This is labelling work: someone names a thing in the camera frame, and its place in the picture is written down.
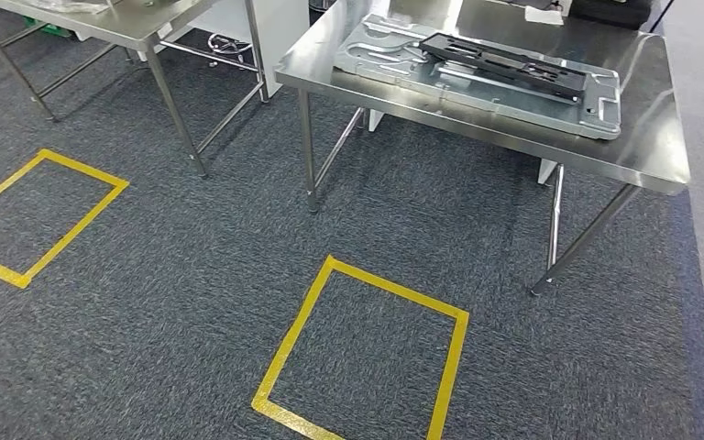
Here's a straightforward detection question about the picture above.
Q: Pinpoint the stamped metal plate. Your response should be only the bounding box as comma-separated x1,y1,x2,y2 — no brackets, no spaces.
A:
334,13,623,141

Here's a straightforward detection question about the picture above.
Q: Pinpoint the stainless steel side table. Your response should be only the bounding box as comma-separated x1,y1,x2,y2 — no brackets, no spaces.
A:
0,0,271,179

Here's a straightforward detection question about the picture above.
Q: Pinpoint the chrome chair base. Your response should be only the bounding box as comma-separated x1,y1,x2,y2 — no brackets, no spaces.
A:
207,33,256,65

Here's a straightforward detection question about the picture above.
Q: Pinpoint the black plastic panel part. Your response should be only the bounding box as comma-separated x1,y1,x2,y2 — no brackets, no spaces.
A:
418,31,589,105

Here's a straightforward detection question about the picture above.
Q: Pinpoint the white cabinet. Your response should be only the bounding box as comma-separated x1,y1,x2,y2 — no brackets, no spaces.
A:
163,0,311,98

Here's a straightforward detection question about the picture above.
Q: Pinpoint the green crate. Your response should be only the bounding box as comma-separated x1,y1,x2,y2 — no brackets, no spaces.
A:
22,16,71,39

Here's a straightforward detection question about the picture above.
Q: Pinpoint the black bag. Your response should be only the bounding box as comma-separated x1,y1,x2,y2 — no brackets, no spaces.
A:
570,0,663,30

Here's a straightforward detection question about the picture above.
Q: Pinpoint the stainless steel workbench table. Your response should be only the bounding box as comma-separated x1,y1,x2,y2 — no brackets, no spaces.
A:
274,0,692,298

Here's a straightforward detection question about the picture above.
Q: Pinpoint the clear plastic bag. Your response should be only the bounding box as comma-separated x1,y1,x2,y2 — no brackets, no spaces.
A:
24,0,110,15

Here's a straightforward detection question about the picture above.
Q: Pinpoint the white paper sheet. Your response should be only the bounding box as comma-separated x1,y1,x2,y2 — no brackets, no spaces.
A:
524,5,566,27

